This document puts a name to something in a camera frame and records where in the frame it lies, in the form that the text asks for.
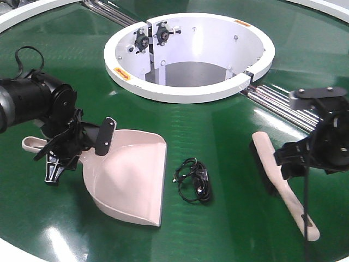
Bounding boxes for right black bearing block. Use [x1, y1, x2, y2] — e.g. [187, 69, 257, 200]
[155, 21, 182, 46]

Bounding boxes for beige hand brush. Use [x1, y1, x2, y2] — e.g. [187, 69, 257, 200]
[251, 131, 320, 241]

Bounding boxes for left black bearing block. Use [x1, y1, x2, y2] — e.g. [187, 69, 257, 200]
[134, 28, 149, 54]

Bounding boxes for steel rollers back left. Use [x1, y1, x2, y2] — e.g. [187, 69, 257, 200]
[81, 0, 139, 27]

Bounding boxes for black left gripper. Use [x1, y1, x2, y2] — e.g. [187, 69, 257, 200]
[34, 109, 99, 186]

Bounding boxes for black bearing block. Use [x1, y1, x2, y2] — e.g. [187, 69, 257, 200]
[155, 21, 182, 46]
[134, 28, 149, 54]

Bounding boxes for steel rollers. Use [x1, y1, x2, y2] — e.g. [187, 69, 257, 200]
[81, 0, 139, 27]
[240, 85, 321, 133]

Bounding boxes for pink plastic dustpan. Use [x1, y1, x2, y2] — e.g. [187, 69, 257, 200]
[21, 129, 167, 227]

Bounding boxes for steel rollers right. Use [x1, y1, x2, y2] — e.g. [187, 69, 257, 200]
[240, 85, 321, 133]

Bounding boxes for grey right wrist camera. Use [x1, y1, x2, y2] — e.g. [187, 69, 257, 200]
[289, 87, 348, 111]

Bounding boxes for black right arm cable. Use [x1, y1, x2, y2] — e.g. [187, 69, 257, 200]
[302, 114, 339, 262]

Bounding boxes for white inner conveyor ring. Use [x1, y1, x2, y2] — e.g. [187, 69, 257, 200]
[103, 13, 275, 104]

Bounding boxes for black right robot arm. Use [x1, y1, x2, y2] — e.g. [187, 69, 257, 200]
[274, 97, 348, 180]

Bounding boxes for white outer conveyor rim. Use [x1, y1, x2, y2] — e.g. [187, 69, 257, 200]
[1, 1, 348, 32]

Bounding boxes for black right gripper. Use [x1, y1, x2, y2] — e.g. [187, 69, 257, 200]
[273, 136, 319, 180]

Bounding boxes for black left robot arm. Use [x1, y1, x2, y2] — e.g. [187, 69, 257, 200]
[1, 51, 100, 186]

